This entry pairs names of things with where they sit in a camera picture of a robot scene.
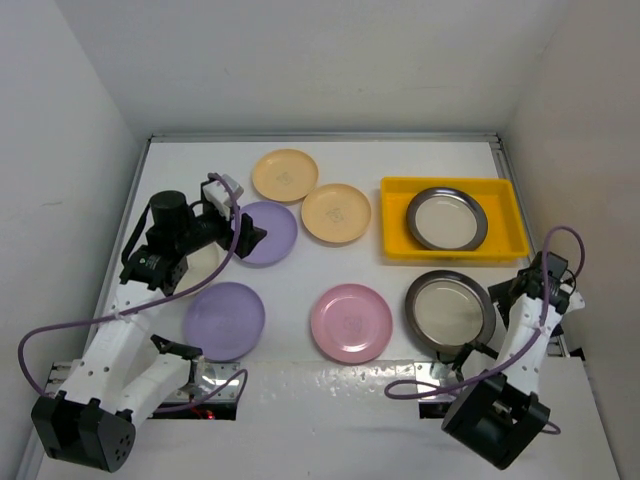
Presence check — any orange plate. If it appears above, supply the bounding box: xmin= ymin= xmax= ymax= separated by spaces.
xmin=251 ymin=149 xmax=319 ymax=203
xmin=301 ymin=183 xmax=372 ymax=244

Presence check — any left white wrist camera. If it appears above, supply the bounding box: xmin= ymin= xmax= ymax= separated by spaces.
xmin=201 ymin=174 xmax=244 ymax=220

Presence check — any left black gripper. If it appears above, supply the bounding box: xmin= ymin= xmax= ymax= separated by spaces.
xmin=174 ymin=201 xmax=266 ymax=257

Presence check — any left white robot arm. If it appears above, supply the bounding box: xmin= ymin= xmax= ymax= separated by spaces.
xmin=31 ymin=174 xmax=266 ymax=472

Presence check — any pink plate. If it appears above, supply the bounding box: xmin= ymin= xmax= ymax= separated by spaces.
xmin=310 ymin=283 xmax=393 ymax=365

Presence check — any near orange plate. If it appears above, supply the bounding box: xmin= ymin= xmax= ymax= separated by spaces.
xmin=301 ymin=183 xmax=372 ymax=244

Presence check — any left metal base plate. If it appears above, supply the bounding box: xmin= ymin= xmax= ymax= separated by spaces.
xmin=165 ymin=359 xmax=246 ymax=405

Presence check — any far orange plate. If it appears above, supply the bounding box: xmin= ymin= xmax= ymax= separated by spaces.
xmin=251 ymin=149 xmax=319 ymax=203

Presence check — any purple plate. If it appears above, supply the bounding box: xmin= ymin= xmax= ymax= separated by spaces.
xmin=182 ymin=282 xmax=266 ymax=362
xmin=237 ymin=201 xmax=298 ymax=267

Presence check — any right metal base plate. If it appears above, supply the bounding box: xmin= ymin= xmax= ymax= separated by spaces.
xmin=414 ymin=361 xmax=464 ymax=403

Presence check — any metal base plate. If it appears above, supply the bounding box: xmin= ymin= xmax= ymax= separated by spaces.
xmin=414 ymin=361 xmax=464 ymax=403
xmin=165 ymin=359 xmax=246 ymax=405

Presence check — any yellow plastic bin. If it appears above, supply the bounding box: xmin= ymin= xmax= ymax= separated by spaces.
xmin=380 ymin=177 xmax=529 ymax=263

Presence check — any aluminium frame rail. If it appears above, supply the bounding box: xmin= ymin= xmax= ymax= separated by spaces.
xmin=14 ymin=130 xmax=574 ymax=480

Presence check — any steel rimmed plate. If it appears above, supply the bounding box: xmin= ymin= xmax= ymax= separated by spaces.
xmin=406 ymin=187 xmax=489 ymax=251
xmin=404 ymin=270 xmax=496 ymax=355

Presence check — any far purple plate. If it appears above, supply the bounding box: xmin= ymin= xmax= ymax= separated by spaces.
xmin=237 ymin=201 xmax=298 ymax=267

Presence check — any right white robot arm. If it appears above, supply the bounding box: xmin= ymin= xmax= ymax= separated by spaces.
xmin=442 ymin=253 xmax=584 ymax=470

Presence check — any near purple plate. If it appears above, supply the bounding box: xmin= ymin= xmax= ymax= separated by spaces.
xmin=182 ymin=282 xmax=266 ymax=362

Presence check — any cream white plate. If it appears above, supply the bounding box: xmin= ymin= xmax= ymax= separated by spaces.
xmin=174 ymin=244 xmax=220 ymax=295

